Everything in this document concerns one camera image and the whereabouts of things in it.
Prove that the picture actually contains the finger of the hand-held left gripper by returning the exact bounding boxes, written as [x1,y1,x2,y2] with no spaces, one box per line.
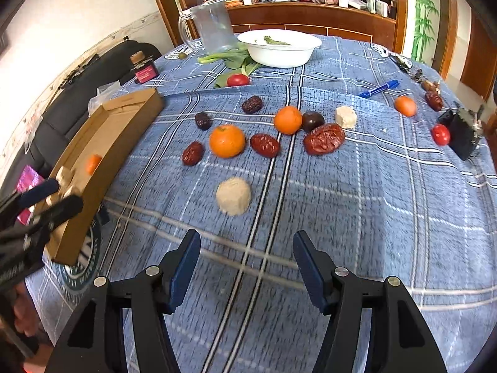
[0,195,84,242]
[0,179,60,222]

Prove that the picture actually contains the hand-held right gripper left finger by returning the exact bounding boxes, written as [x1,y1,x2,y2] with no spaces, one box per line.
[46,229,202,373]

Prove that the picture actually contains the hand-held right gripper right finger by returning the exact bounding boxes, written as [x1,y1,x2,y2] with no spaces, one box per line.
[292,230,447,373]

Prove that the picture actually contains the beige round cake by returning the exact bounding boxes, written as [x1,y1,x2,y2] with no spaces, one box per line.
[55,166,75,186]
[335,106,357,129]
[216,177,252,216]
[46,184,83,207]

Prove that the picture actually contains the brown cardboard box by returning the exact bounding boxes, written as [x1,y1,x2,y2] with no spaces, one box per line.
[35,87,166,265]

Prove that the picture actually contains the large red date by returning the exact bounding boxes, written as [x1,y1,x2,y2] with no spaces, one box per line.
[303,123,346,155]

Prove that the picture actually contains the large orange mandarin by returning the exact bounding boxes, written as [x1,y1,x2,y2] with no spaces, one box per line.
[209,124,247,159]

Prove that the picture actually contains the dark red date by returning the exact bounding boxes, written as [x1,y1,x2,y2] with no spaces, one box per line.
[241,95,265,115]

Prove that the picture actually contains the person's left hand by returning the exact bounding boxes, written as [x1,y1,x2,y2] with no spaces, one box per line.
[15,282,41,334]

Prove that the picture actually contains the blue plaid tablecloth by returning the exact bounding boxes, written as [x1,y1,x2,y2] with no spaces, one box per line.
[27,35,497,373]

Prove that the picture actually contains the black sofa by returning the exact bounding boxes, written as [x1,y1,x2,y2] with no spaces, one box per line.
[0,40,163,203]

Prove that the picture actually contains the clear plastic bag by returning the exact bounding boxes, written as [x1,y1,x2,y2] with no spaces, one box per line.
[88,81,121,116]

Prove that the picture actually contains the black ink bottle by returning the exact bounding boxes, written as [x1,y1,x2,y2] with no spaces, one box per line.
[130,51,158,84]

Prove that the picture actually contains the small orange mandarin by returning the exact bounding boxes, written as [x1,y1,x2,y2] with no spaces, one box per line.
[394,96,417,117]

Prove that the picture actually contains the blue marker pen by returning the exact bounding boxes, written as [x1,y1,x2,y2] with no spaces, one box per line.
[358,80,400,99]

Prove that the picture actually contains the black metal device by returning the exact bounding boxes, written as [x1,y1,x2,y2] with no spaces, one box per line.
[438,103,485,161]

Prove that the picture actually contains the green leafy vegetables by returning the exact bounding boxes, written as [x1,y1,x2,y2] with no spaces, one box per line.
[197,44,262,89]

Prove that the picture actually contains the white bowl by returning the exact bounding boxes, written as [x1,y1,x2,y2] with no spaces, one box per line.
[237,29,322,67]

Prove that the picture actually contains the bunch of keys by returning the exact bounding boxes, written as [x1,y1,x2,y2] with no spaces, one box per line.
[389,55,424,82]

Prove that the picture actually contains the green leaf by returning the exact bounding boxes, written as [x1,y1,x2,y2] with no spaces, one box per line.
[254,36,293,46]

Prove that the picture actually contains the clear glass pitcher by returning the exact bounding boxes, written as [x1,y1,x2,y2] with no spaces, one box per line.
[178,0,238,54]

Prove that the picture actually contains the wooden counter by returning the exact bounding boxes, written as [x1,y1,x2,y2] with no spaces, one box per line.
[144,0,410,53]

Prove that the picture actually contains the bamboo wall sticker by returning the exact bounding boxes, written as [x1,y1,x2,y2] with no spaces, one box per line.
[412,0,439,61]

